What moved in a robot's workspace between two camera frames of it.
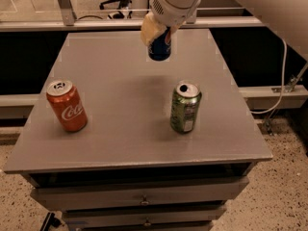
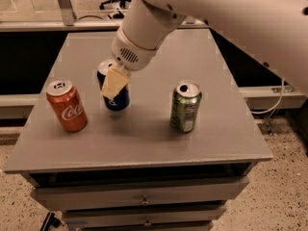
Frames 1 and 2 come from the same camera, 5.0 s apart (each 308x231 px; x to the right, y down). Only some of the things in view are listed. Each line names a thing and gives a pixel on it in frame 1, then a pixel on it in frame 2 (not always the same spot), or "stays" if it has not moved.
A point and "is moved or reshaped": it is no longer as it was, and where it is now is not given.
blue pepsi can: [161, 48] is moved or reshaped
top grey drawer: [140, 193] stays
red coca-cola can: [66, 103] stays
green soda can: [185, 106] stays
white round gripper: [169, 11] → [131, 54]
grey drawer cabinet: [127, 169] stays
